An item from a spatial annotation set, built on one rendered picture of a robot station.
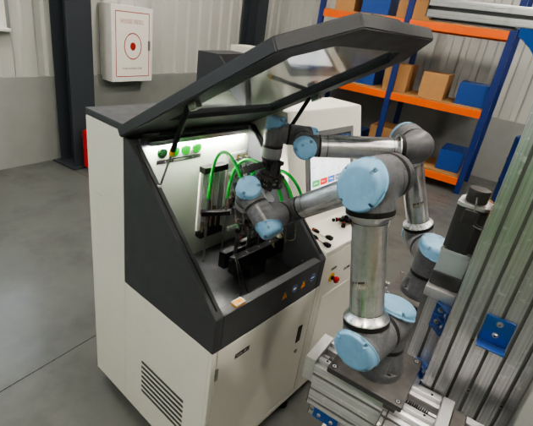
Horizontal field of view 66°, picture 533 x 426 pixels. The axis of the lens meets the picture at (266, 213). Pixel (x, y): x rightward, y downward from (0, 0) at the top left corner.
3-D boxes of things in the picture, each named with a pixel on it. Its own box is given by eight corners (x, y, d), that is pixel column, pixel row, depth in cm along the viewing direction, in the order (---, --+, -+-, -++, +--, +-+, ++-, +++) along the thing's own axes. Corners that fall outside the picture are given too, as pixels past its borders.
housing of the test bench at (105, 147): (125, 406, 216) (123, 123, 153) (97, 374, 232) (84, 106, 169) (289, 302, 317) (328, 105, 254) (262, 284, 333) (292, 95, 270)
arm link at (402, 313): (413, 341, 120) (427, 303, 114) (391, 363, 111) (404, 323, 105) (377, 319, 127) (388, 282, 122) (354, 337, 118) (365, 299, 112)
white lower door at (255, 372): (205, 471, 181) (217, 354, 152) (200, 467, 182) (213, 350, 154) (293, 390, 228) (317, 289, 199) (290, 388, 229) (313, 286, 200)
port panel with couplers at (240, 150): (227, 208, 206) (233, 148, 193) (222, 205, 208) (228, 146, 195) (244, 202, 215) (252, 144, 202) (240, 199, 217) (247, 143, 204)
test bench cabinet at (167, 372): (197, 489, 184) (211, 356, 151) (125, 406, 216) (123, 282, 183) (293, 400, 234) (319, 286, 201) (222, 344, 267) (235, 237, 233)
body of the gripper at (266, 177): (270, 193, 154) (274, 163, 149) (253, 186, 158) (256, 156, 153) (282, 189, 159) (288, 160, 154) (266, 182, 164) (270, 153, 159)
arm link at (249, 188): (244, 204, 119) (230, 180, 122) (243, 215, 130) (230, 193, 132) (268, 192, 121) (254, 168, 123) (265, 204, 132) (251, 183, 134)
